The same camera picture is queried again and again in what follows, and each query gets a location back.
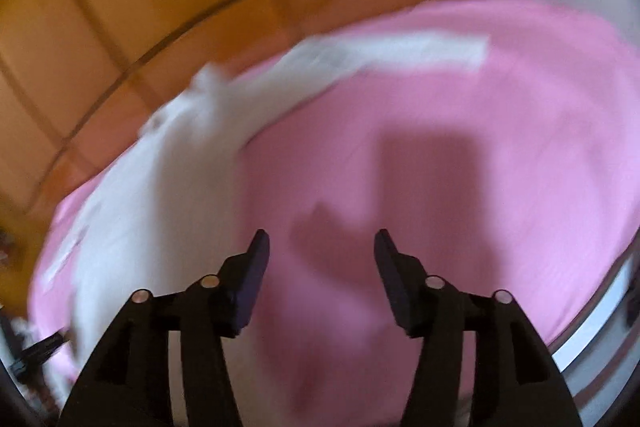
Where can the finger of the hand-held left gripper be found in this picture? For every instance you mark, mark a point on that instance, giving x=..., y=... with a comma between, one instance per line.
x=42, y=349

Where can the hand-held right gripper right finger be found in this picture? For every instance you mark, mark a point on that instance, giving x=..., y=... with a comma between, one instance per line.
x=395, y=287

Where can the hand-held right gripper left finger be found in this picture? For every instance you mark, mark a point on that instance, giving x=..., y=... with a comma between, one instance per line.
x=251, y=287

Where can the white knitted sweater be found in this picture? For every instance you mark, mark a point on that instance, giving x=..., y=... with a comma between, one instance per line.
x=190, y=157

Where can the pink bed sheet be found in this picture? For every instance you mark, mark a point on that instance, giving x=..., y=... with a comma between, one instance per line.
x=500, y=157

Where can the white mattress edge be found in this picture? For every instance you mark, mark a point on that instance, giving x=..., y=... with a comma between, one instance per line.
x=595, y=332

